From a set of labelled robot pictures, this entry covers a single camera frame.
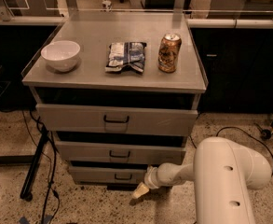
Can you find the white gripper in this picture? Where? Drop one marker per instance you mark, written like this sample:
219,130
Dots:
152,177

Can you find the grey bottom drawer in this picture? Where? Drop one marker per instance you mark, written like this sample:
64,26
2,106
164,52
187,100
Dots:
106,173

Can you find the grey drawer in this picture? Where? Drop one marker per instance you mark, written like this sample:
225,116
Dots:
110,119
115,153
106,173

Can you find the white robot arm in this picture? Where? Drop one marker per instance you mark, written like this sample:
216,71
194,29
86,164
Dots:
223,172

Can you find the grey middle drawer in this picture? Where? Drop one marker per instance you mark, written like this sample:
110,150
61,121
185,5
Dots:
115,153

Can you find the grey drawer cabinet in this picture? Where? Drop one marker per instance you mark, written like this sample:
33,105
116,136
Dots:
90,84

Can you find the grey top drawer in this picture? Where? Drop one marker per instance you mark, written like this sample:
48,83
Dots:
110,119

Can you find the black stand leg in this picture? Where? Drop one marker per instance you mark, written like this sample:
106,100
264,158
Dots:
26,191

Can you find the black caster wheel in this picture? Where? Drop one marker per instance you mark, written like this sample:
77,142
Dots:
266,134

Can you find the blue white snack bag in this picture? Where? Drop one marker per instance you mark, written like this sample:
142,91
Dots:
126,56

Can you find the orange soda can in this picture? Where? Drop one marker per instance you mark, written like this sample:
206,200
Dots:
168,52

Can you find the white bowl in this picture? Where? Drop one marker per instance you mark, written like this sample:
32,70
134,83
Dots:
61,55

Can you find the small bottle in background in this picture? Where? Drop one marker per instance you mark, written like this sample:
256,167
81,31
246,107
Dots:
106,4

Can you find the white rail bar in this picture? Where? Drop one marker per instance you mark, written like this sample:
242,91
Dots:
193,23

